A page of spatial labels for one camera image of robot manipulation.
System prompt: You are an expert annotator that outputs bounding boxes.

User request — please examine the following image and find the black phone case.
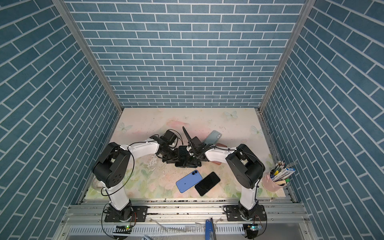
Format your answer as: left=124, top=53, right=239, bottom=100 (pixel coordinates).
left=175, top=146, right=197, bottom=168

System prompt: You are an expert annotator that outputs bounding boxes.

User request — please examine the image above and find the sage green phone case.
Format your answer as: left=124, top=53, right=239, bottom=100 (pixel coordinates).
left=203, top=130, right=222, bottom=145

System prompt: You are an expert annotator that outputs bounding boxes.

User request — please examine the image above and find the blue smartphone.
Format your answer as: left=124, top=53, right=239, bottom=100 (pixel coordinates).
left=176, top=170, right=203, bottom=193

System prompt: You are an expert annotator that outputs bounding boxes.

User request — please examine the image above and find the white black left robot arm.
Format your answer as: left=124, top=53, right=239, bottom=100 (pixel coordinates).
left=92, top=140, right=178, bottom=222

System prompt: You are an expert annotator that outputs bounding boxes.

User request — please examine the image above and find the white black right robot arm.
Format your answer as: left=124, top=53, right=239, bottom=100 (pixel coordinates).
left=186, top=144, right=265, bottom=221

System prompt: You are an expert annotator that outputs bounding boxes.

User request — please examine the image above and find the dusty pink phone case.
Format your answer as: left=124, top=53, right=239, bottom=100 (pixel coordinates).
left=213, top=143, right=227, bottom=166

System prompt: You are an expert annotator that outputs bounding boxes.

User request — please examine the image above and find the black smartphone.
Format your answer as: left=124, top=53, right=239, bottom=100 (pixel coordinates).
left=195, top=172, right=221, bottom=197

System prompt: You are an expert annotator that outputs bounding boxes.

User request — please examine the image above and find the pink pen cup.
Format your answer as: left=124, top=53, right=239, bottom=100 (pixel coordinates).
left=262, top=173, right=287, bottom=192

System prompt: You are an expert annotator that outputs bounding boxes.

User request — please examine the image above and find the white tape roll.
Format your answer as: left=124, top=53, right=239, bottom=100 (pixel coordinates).
left=91, top=177, right=104, bottom=191

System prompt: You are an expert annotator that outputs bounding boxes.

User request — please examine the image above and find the blue white box in cup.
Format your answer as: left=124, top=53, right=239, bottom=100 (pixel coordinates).
left=272, top=168, right=296, bottom=182

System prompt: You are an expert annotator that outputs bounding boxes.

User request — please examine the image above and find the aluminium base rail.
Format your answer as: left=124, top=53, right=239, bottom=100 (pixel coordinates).
left=54, top=197, right=317, bottom=240

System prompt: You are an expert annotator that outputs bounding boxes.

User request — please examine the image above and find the blue handled tool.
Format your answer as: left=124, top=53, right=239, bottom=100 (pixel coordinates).
left=205, top=218, right=217, bottom=240

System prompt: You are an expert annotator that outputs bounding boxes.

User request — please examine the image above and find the aluminium frame post left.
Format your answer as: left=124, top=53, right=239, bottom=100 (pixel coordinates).
left=52, top=0, right=123, bottom=114

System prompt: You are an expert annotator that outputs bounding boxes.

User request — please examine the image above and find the aluminium frame post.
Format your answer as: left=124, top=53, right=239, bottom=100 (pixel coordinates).
left=259, top=0, right=316, bottom=113
left=52, top=0, right=123, bottom=114

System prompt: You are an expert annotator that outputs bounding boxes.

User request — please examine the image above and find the aluminium frame post right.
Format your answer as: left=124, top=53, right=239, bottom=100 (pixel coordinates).
left=259, top=0, right=316, bottom=113

